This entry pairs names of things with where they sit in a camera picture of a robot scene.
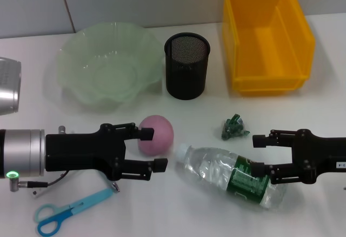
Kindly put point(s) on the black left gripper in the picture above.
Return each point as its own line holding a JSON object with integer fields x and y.
{"x": 81, "y": 151}

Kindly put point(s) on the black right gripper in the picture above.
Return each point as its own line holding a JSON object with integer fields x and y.
{"x": 324, "y": 154}

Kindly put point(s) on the pink peach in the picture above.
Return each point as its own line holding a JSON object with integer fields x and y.
{"x": 160, "y": 137}

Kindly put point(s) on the green plastic wrapper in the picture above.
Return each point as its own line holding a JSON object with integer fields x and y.
{"x": 232, "y": 128}

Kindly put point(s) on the clear green-label water bottle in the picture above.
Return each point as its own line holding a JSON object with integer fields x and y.
{"x": 213, "y": 166}

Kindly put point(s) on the white grey ballpoint pen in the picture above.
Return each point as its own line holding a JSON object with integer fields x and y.
{"x": 116, "y": 187}

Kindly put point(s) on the black mesh pen cup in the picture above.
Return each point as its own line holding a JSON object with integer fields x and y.
{"x": 186, "y": 69}

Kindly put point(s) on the green glass fruit plate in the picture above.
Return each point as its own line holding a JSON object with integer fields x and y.
{"x": 108, "y": 66}

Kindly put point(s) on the blue scissors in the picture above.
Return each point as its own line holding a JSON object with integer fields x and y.
{"x": 65, "y": 211}

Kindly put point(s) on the yellow plastic bin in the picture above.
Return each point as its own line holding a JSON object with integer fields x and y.
{"x": 267, "y": 36}

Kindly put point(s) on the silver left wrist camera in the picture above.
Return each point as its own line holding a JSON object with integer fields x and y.
{"x": 9, "y": 85}

